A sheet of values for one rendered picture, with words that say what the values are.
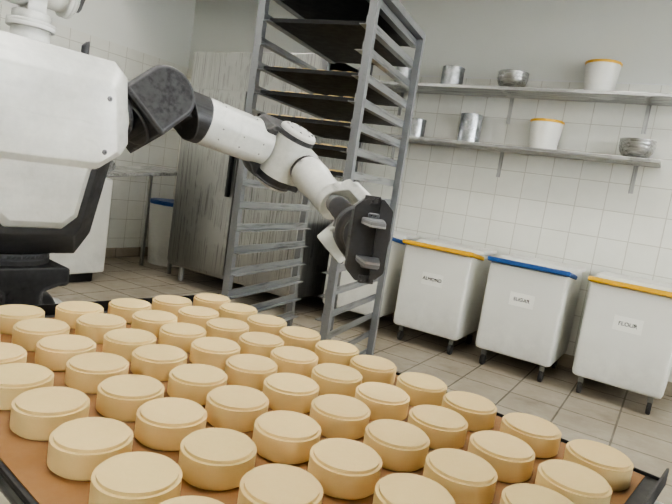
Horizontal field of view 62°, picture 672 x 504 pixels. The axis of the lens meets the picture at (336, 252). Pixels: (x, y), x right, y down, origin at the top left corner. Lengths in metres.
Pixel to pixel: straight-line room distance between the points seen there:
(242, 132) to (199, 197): 3.97
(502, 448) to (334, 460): 0.14
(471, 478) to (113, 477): 0.23
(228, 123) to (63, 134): 0.32
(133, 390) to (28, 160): 0.48
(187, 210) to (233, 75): 1.23
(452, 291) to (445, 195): 1.03
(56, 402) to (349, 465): 0.21
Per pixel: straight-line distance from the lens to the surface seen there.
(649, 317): 3.86
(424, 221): 4.85
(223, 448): 0.39
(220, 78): 5.11
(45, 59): 0.89
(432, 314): 4.16
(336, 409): 0.47
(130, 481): 0.36
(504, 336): 4.02
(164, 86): 1.02
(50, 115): 0.87
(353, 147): 2.05
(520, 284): 3.94
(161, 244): 5.98
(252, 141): 1.11
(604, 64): 4.39
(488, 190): 4.69
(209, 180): 4.99
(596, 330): 3.91
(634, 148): 4.27
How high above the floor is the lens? 1.10
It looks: 7 degrees down
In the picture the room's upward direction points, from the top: 9 degrees clockwise
